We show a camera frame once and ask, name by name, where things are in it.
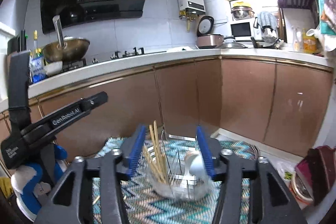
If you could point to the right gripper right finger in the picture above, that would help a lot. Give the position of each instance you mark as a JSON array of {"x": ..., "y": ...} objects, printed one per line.
[{"x": 270, "y": 199}]

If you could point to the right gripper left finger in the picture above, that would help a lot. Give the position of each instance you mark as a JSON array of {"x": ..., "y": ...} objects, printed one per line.
[{"x": 71, "y": 199}]

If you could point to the blue white gloved left hand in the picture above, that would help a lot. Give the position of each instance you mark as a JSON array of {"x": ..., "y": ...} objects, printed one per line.
[{"x": 30, "y": 189}]

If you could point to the zigzag woven table mat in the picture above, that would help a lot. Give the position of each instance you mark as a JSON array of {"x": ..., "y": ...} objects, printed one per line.
[{"x": 148, "y": 201}]

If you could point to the blue label bottle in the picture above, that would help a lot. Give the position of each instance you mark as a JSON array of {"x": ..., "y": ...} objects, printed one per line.
[{"x": 37, "y": 62}]

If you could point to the lower copper cabinets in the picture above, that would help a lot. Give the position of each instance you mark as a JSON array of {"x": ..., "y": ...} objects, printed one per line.
[{"x": 278, "y": 104}]

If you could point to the gas stove top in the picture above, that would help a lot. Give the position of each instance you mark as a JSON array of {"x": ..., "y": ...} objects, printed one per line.
[{"x": 113, "y": 55}]

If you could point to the maroon dustpan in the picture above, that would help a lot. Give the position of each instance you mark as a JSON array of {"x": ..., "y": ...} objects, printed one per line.
[{"x": 317, "y": 172}]

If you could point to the glass pan lid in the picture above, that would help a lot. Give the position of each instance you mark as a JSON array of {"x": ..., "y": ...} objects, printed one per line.
[{"x": 230, "y": 42}]

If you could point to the copper rice cooker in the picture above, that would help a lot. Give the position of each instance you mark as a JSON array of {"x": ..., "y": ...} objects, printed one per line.
[{"x": 205, "y": 37}]

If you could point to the white microwave oven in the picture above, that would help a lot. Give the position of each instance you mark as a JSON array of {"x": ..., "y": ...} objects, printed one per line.
[{"x": 243, "y": 30}]

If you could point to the orange liquid bottle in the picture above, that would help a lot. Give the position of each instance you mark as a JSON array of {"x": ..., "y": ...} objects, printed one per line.
[{"x": 309, "y": 41}]

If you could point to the blue grey hanging towel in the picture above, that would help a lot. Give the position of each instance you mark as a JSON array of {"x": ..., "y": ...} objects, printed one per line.
[{"x": 266, "y": 20}]

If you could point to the steel pot on microwave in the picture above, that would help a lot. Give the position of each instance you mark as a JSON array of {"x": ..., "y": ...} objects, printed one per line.
[{"x": 241, "y": 10}]

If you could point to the white plastic bag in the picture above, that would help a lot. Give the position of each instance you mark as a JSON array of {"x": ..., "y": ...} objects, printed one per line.
[{"x": 328, "y": 42}]

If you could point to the brown patterned hanging apron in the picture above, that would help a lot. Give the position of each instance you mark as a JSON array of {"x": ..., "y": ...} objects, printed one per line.
[{"x": 327, "y": 16}]

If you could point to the wire utensil drainer basket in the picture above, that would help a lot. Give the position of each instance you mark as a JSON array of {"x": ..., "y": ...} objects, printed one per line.
[{"x": 179, "y": 187}]

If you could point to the brass wok with handle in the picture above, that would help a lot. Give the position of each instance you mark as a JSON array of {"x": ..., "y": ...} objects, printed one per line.
[{"x": 65, "y": 49}]

